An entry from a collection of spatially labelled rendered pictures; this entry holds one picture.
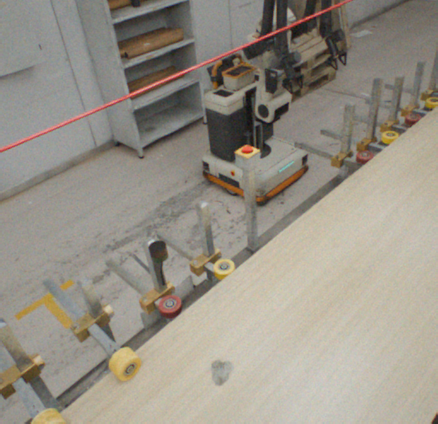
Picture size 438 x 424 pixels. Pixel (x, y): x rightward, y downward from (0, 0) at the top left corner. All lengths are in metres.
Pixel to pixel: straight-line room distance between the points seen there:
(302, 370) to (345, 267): 0.45
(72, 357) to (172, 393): 1.41
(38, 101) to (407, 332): 3.41
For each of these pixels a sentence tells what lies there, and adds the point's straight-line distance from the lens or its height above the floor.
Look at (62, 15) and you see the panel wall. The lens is 4.08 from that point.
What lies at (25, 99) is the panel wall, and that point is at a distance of 4.03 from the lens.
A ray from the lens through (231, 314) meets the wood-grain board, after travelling 1.48.
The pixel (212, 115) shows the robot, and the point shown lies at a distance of 3.29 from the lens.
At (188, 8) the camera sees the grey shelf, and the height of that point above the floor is 1.14.
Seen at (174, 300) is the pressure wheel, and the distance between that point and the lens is 1.54.
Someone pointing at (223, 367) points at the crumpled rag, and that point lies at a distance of 1.35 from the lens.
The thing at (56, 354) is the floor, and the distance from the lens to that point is 2.74.
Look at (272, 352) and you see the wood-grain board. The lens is 1.39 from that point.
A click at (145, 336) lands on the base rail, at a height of 0.70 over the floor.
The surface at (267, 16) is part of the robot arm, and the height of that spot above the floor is 1.40.
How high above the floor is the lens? 2.06
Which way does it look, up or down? 38 degrees down
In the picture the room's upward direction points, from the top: 7 degrees counter-clockwise
